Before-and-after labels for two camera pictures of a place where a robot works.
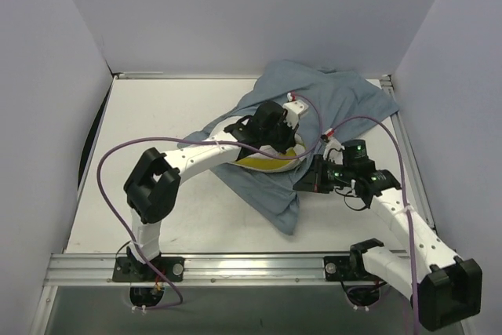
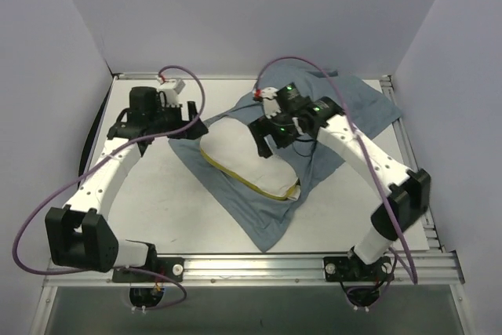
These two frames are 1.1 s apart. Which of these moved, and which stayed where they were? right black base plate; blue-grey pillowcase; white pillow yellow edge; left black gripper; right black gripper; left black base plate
Moved: left black gripper; right black gripper; blue-grey pillowcase; white pillow yellow edge
Stayed: left black base plate; right black base plate
